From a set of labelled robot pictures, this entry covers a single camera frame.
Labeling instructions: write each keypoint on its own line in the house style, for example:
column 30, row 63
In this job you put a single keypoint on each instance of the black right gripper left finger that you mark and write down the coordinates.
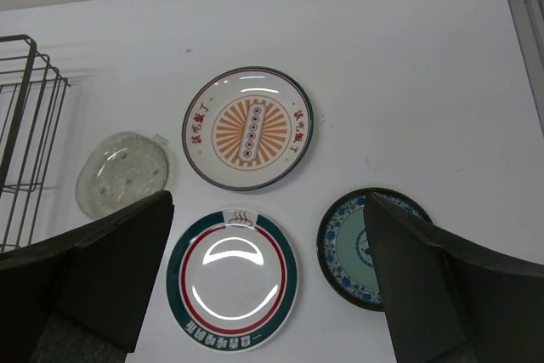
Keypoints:
column 82, row 296

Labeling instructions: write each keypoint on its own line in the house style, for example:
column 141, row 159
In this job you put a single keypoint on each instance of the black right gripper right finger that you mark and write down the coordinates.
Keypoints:
column 448, row 299

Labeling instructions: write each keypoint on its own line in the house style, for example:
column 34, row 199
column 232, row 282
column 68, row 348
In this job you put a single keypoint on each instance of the orange sunburst plate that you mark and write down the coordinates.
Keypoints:
column 247, row 128

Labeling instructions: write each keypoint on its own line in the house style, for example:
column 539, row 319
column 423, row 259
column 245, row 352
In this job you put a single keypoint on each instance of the blue floral plate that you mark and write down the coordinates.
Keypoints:
column 343, row 251

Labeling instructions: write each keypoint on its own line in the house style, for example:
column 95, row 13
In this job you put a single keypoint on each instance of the clear glass plate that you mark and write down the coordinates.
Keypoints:
column 124, row 168

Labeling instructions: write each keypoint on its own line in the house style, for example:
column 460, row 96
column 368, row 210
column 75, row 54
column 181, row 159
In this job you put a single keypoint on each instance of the green red ring plate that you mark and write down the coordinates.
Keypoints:
column 232, row 280

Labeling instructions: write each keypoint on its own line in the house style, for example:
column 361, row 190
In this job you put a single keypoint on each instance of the metal wire dish rack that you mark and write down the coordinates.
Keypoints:
column 32, row 97

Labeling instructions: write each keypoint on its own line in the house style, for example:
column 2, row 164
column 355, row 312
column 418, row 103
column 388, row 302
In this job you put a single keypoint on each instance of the aluminium frame rail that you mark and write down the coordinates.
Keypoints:
column 528, row 21

